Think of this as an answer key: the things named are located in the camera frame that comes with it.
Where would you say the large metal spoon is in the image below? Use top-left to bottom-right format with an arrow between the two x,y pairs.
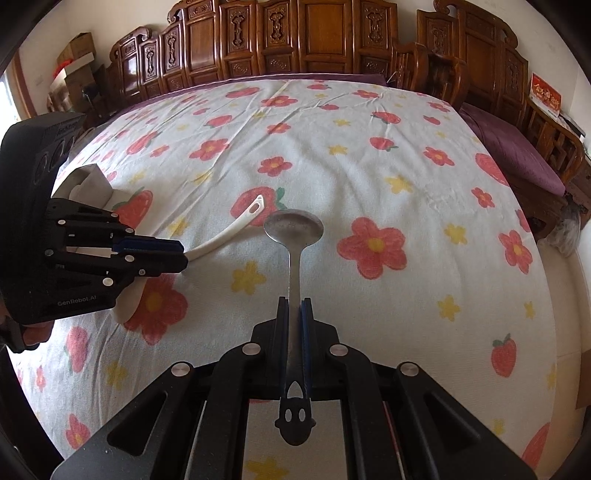
263,209 -> 325,448

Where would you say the strawberry print cloth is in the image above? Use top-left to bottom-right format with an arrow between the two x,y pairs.
9,78 -> 559,480

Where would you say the open cardboard box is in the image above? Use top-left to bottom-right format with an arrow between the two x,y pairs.
56,32 -> 96,65

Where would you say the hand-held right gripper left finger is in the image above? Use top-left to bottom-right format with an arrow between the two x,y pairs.
51,295 -> 291,480

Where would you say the carved wooden screen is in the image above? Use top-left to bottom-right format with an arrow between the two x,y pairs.
108,0 -> 529,107

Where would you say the wooden bench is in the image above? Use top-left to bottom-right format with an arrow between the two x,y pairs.
462,95 -> 591,241

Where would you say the plain cardboard box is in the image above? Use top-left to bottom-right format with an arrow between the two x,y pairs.
64,65 -> 106,109

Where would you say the wooden chair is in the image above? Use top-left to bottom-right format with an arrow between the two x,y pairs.
392,41 -> 467,107

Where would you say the person's left hand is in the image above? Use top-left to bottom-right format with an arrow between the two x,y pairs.
21,318 -> 56,347

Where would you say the clear plastic bag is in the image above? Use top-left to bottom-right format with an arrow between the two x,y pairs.
547,203 -> 583,257

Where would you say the white plastic soup spoon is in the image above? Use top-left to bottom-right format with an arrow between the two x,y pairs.
115,194 -> 265,324

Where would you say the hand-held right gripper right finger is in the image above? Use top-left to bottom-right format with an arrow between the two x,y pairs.
300,298 -> 539,480

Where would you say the red card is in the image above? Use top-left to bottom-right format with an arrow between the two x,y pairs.
529,71 -> 563,116

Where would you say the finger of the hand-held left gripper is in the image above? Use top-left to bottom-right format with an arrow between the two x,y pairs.
46,251 -> 189,289
46,198 -> 184,254

